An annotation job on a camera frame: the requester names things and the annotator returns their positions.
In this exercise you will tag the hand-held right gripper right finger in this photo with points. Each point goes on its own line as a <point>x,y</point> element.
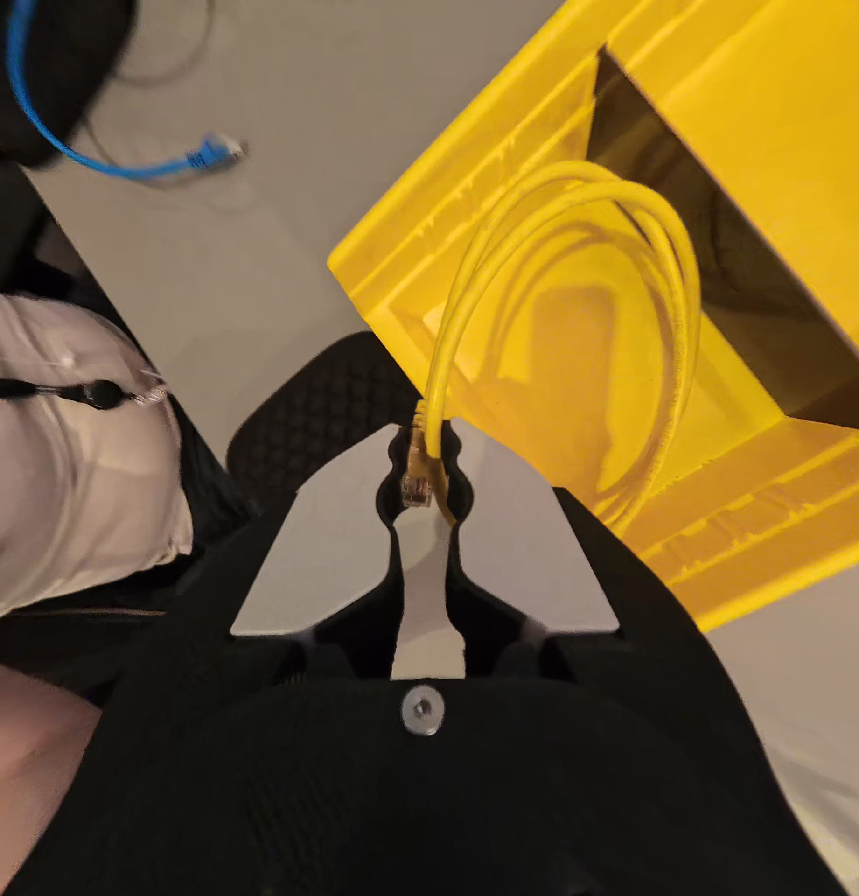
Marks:
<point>534,553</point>

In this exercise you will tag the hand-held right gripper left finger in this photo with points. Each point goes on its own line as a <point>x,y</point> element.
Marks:
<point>324,553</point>

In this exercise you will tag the yellow plastic bin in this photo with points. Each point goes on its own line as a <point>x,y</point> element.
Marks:
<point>786,105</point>

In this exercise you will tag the person's right forearm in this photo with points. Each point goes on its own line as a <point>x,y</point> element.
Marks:
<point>23,770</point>

